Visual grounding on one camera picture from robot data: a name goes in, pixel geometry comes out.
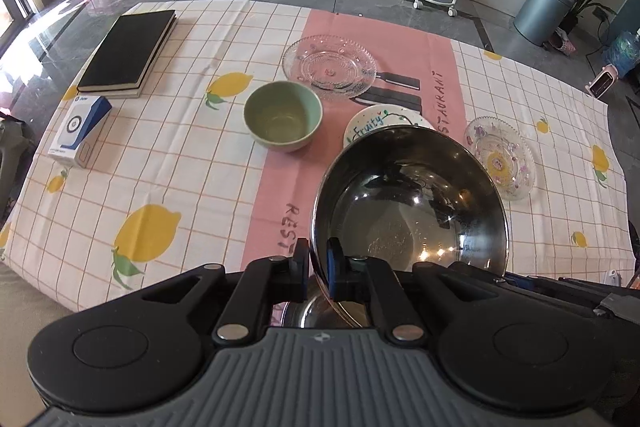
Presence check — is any small pink heater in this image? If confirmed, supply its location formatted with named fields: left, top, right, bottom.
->
left=586, top=63, right=621, bottom=99

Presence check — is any large stainless steel bowl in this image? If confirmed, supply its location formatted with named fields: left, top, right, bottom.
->
left=311, top=124, right=509, bottom=328

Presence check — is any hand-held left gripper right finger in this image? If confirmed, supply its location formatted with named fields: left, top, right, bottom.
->
left=325, top=237, right=506, bottom=343

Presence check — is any large clear glass plate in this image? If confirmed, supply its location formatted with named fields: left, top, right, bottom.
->
left=282, top=35, right=377, bottom=102

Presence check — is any white printed ceramic plate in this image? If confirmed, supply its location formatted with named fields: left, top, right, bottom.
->
left=343, top=104, right=438, bottom=152

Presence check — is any lemon print checked tablecloth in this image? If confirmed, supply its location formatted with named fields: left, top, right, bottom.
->
left=0, top=0, right=636, bottom=314

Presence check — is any grey metal trash can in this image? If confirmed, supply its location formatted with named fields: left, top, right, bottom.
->
left=513, top=0, right=576, bottom=46

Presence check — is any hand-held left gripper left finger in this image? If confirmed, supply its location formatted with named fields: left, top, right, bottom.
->
left=120, top=238, right=312, bottom=344

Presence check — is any blue and white box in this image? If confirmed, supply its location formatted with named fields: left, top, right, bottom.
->
left=48, top=95, right=112, bottom=169

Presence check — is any dark grey chair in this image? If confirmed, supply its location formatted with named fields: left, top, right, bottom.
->
left=0, top=109, right=36, bottom=225

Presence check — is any blue water bottle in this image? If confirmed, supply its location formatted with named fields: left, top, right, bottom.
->
left=602, top=29, right=640, bottom=80

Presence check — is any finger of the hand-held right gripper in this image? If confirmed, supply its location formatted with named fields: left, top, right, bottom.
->
left=502, top=272, right=601, bottom=309

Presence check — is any small flowered glass plate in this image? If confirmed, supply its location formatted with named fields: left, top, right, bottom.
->
left=463, top=117, right=535, bottom=201

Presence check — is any green ceramic bowl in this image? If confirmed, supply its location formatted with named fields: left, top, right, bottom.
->
left=243, top=81, right=323, bottom=153

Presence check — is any black notebook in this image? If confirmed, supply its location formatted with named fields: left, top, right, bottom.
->
left=76, top=10, right=178, bottom=99

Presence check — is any small stainless steel bowl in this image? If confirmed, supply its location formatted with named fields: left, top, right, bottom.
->
left=279, top=279, right=373, bottom=329

